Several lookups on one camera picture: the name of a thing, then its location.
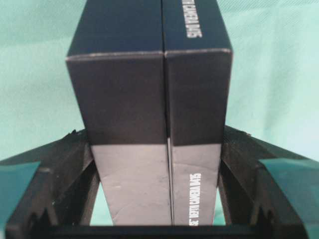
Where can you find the black RealSense box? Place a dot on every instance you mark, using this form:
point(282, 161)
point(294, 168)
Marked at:
point(151, 78)

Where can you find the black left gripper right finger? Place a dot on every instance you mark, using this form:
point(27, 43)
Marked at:
point(267, 192)

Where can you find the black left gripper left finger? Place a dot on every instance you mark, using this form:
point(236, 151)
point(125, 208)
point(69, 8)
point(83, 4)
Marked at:
point(52, 185)

